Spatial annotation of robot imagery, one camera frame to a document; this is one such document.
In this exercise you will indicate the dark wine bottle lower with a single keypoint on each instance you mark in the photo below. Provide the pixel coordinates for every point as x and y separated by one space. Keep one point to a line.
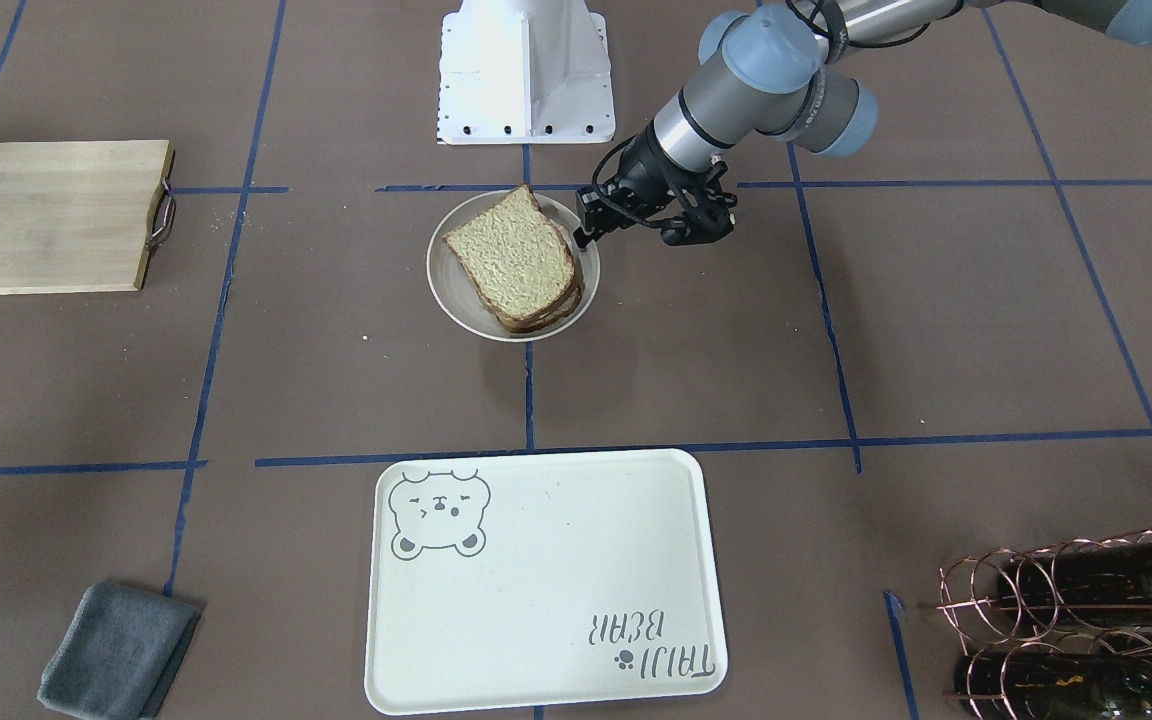
1036 682

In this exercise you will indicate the metal cutting board handle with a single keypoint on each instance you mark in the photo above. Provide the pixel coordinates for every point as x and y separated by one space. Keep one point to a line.
164 216

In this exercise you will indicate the bread slice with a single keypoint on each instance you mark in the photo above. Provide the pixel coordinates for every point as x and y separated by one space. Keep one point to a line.
565 308
516 258

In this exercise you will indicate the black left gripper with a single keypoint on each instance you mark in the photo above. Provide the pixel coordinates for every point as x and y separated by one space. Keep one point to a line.
643 165

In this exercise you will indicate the grey folded cloth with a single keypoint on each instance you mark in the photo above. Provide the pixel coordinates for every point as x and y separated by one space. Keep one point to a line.
121 654

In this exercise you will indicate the wooden cutting board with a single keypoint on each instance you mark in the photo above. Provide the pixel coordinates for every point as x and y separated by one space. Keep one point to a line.
75 216

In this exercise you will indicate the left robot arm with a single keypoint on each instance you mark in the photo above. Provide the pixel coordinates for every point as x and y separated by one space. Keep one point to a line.
772 73

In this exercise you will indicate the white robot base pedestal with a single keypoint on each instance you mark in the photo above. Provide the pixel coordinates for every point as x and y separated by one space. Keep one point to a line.
534 72

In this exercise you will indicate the dark wine bottle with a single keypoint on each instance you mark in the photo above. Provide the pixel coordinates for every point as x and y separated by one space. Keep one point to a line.
1103 587
1036 682

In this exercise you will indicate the cream bear tray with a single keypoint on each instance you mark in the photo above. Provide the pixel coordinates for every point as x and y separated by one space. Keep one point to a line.
514 581

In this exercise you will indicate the white round plate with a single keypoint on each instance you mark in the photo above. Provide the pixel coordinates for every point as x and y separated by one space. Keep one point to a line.
453 290

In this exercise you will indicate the copper wire bottle rack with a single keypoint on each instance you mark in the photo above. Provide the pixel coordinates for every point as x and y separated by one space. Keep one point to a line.
968 603

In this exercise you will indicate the dark wine bottle upper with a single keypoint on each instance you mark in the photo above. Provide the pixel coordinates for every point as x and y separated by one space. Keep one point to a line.
1103 587

